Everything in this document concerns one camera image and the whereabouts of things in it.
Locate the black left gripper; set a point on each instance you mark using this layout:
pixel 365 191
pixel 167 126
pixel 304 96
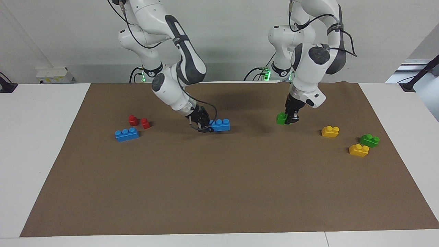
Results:
pixel 294 105

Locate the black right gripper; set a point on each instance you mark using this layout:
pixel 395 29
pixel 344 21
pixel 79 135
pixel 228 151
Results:
pixel 199 116

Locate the green two-stud toy block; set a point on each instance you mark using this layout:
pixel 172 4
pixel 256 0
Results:
pixel 281 119
pixel 369 141

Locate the blue three-stud toy block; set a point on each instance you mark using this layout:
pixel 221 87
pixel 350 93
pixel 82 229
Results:
pixel 221 126
pixel 127 135

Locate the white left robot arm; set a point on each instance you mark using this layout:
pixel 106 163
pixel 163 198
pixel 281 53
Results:
pixel 308 72

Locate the yellow two-stud toy block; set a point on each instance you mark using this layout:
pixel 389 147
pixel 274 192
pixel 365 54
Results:
pixel 330 132
pixel 358 151

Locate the red one-stud toy block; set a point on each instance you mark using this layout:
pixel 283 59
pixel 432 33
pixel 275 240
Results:
pixel 145 124
pixel 133 120

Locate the brown paper mat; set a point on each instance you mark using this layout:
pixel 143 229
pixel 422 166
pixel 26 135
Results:
pixel 219 178

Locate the black table clamp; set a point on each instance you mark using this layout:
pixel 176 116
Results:
pixel 7 87

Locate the black camera stand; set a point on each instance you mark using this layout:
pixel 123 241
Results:
pixel 420 73

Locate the white wall socket box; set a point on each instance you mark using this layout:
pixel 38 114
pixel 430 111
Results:
pixel 53 74

